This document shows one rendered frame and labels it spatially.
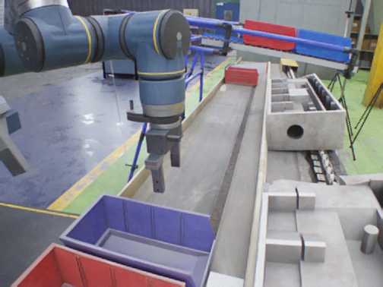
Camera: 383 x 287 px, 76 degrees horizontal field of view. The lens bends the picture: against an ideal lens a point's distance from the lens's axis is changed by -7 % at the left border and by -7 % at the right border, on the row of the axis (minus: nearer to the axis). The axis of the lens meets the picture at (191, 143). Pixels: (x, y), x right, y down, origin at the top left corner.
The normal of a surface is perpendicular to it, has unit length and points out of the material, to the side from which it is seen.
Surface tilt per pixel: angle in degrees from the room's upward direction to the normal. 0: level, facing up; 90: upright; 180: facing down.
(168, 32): 86
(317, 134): 90
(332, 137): 90
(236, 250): 0
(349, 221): 58
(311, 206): 83
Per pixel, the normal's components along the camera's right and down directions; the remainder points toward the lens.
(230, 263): 0.02, -0.90
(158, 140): -0.25, 0.40
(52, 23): 0.52, 0.08
